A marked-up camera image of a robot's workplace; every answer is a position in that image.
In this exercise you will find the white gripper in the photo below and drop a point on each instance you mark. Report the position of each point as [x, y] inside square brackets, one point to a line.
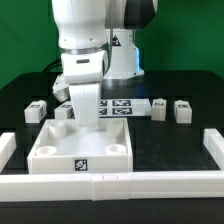
[85, 68]

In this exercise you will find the white square tabletop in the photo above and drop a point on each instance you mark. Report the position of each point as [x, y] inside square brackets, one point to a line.
[62, 147]

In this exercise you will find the white marker sheet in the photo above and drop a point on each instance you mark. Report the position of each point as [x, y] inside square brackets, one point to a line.
[125, 107]

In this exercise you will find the white U-shaped fence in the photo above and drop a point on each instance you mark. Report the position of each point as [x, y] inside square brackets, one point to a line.
[134, 185]

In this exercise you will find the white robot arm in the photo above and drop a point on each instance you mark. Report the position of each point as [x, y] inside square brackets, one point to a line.
[96, 38]

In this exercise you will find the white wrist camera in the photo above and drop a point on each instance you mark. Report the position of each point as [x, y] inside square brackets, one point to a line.
[60, 88]

